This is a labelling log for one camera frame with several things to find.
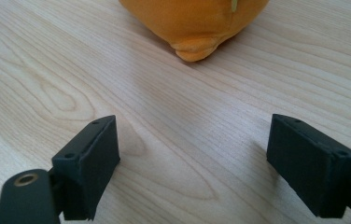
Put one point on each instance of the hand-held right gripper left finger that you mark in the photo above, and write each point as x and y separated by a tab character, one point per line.
86	165

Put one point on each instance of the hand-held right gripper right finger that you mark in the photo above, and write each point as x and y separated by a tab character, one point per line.
307	168

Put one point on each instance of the orange plush toy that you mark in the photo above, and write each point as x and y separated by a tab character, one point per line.
195	21

